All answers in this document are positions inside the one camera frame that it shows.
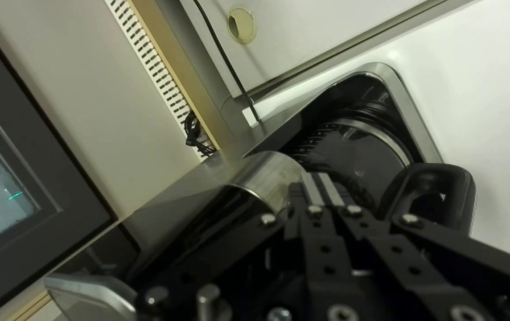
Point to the silver black coffeemaker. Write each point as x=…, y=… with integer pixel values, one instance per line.
x=256, y=176

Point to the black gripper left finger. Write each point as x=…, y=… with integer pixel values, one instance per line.
x=302, y=268

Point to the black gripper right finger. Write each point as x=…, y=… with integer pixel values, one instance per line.
x=422, y=268

